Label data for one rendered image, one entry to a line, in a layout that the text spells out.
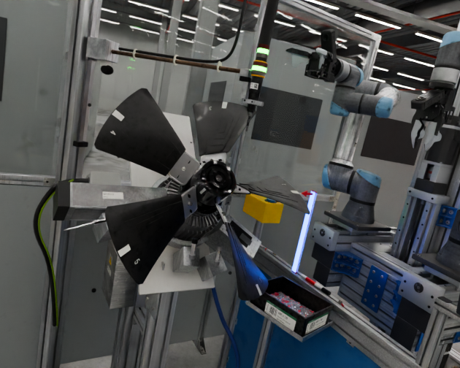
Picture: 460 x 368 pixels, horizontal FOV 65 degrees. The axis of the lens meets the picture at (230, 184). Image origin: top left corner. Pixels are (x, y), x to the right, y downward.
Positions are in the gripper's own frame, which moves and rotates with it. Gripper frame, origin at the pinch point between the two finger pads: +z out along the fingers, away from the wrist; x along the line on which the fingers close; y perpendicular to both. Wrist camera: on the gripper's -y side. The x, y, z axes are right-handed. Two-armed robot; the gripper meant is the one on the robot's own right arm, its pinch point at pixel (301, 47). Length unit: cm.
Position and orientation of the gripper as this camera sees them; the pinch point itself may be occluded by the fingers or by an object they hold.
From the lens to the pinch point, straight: 128.6
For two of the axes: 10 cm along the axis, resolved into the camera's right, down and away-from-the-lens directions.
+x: -6.3, -2.7, 7.3
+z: -7.5, -0.2, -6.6
